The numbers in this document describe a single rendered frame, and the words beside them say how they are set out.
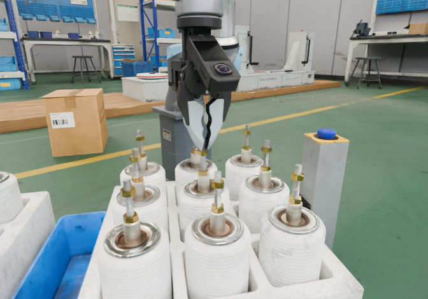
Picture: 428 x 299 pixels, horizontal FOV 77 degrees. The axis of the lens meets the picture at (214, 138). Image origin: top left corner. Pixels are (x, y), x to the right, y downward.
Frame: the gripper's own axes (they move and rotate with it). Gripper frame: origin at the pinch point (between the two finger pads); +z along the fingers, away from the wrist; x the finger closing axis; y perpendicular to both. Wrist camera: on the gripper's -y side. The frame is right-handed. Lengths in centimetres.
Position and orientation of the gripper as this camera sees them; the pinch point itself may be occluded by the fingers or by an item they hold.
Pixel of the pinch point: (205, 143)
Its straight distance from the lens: 46.4
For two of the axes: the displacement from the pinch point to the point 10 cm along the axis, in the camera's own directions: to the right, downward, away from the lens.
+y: -4.2, -2.7, 8.7
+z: 0.0, 9.5, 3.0
